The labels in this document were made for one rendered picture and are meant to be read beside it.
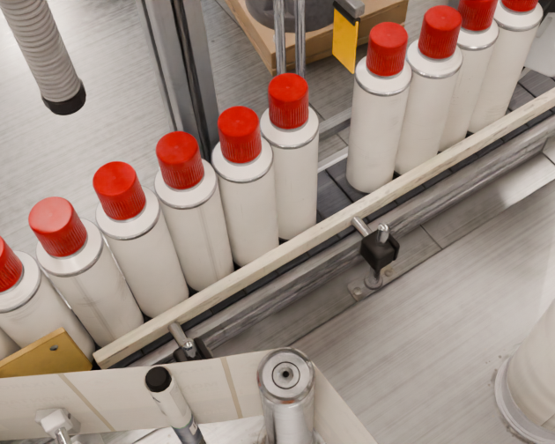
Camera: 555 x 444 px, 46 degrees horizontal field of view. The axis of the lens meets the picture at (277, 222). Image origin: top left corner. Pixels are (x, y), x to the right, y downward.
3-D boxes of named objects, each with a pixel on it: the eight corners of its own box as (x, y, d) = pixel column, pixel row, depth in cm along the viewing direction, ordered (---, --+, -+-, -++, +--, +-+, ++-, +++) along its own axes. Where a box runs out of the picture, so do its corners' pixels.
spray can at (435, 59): (415, 188, 72) (451, 47, 54) (378, 164, 74) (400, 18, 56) (443, 159, 74) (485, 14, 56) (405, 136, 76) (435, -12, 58)
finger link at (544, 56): (525, 109, 69) (584, 33, 64) (487, 76, 72) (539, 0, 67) (540, 108, 71) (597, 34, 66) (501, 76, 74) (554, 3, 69)
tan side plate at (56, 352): (-8, 431, 58) (-56, 400, 50) (-11, 424, 58) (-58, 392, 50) (95, 370, 60) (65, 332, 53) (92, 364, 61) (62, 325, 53)
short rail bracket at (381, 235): (370, 300, 70) (381, 244, 60) (353, 279, 72) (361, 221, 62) (394, 285, 71) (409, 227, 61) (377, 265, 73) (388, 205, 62)
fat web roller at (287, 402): (283, 483, 56) (275, 424, 40) (255, 438, 58) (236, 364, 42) (327, 453, 57) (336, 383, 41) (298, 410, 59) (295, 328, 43)
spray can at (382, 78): (350, 199, 71) (365, 59, 54) (341, 161, 74) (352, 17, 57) (397, 192, 72) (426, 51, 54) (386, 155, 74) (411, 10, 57)
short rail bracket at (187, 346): (199, 407, 65) (180, 366, 55) (169, 357, 68) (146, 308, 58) (227, 389, 66) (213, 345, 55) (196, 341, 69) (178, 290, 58)
